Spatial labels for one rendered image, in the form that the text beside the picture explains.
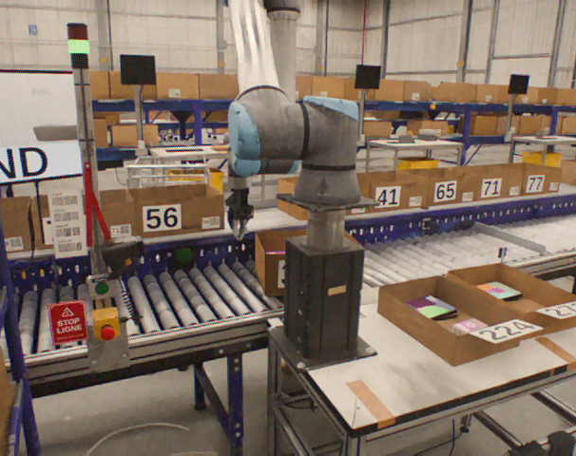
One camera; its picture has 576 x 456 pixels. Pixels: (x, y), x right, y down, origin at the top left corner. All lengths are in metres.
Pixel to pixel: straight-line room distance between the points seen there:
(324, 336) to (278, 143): 0.56
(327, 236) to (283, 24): 0.74
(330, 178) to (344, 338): 0.48
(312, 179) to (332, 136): 0.12
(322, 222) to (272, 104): 0.34
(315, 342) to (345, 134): 0.59
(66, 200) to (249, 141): 0.53
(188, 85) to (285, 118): 5.50
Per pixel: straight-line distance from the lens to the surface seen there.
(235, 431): 1.87
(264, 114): 1.18
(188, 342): 1.59
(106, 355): 1.55
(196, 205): 2.06
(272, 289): 1.77
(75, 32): 1.35
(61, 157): 1.46
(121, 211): 2.01
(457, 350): 1.43
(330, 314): 1.35
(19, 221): 2.01
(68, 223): 1.39
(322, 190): 1.23
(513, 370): 1.51
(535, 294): 1.98
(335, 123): 1.22
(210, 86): 6.74
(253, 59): 1.35
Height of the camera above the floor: 1.50
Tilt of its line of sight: 16 degrees down
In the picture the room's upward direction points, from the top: 1 degrees clockwise
